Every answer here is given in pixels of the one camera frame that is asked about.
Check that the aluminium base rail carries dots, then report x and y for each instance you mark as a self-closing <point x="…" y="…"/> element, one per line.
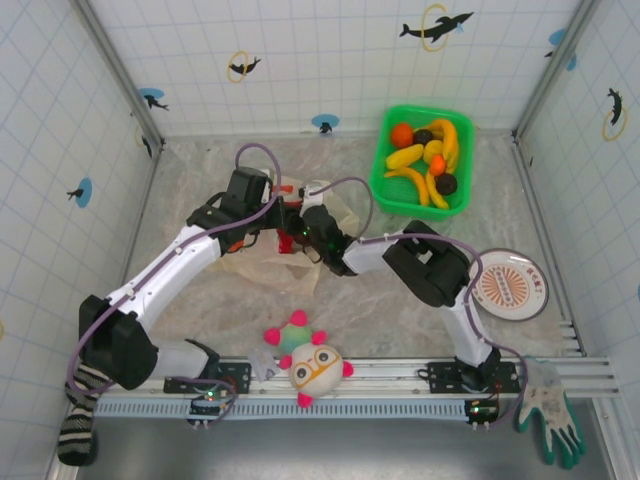
<point x="390" y="372"/>

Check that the yellow fake lemon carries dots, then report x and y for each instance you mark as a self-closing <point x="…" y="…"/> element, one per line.
<point x="434" y="151"/>

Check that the white plate orange print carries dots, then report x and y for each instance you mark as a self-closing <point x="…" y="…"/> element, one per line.
<point x="505" y="287"/>

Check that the green plastic basket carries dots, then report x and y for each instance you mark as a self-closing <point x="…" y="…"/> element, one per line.
<point x="400" y="192"/>

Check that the plush toy with glasses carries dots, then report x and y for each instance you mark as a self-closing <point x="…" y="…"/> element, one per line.
<point x="315" y="370"/>

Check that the blue whale sticker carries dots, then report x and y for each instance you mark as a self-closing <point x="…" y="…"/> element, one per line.
<point x="557" y="37"/>

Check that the blue circle fish sticker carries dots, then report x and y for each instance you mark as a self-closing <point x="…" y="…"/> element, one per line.
<point x="151" y="97"/>

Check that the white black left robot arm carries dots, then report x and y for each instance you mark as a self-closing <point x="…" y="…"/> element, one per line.
<point x="160" y="270"/>

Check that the blue oval penguin sticker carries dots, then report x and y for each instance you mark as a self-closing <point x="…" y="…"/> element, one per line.
<point x="325" y="122"/>

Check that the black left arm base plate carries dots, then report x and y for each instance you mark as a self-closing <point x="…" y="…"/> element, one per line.
<point x="240" y="375"/>

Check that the black white striped sock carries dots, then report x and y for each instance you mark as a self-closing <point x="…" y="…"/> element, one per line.
<point x="75" y="430"/>

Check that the dark brown fake fruit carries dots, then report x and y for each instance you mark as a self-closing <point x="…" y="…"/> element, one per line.
<point x="425" y="137"/>
<point x="446" y="184"/>

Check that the grey metal frame post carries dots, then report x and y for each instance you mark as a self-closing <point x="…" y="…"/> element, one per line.
<point x="120" y="70"/>
<point x="554" y="70"/>

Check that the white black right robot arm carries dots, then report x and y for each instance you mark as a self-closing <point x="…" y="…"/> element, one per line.
<point x="367" y="257"/>

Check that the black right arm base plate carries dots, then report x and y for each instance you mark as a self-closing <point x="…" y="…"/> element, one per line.
<point x="442" y="375"/>

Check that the long yellow fake mango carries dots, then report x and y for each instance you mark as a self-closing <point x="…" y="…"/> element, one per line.
<point x="404" y="157"/>

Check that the small white card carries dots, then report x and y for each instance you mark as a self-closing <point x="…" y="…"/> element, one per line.
<point x="262" y="364"/>

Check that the red fake fruit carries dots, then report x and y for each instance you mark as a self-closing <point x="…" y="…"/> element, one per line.
<point x="286" y="243"/>

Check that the large orange-yellow fake banana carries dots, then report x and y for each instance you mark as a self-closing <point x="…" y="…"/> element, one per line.
<point x="450" y="137"/>

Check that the small orange fake tangerine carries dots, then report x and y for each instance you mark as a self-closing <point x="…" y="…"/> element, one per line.
<point x="438" y="164"/>

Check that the white green work glove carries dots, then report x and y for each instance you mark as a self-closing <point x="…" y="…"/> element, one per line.
<point x="555" y="415"/>

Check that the translucent beige plastic bag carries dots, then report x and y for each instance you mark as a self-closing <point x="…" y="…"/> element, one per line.
<point x="270" y="272"/>

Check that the fake orange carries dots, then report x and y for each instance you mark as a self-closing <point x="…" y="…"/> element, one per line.
<point x="402" y="135"/>

